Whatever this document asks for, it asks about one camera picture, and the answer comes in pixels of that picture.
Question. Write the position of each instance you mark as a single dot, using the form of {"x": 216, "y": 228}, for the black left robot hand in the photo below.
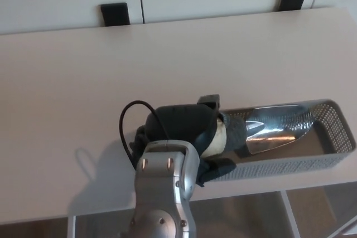
{"x": 181, "y": 122}

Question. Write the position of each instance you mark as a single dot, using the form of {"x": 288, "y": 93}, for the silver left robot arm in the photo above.
{"x": 161, "y": 188}

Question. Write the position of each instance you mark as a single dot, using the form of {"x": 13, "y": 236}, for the white desk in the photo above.
{"x": 139, "y": 62}

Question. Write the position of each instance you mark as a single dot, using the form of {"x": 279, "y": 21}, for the grey perforated plastic basket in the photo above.
{"x": 279, "y": 168}

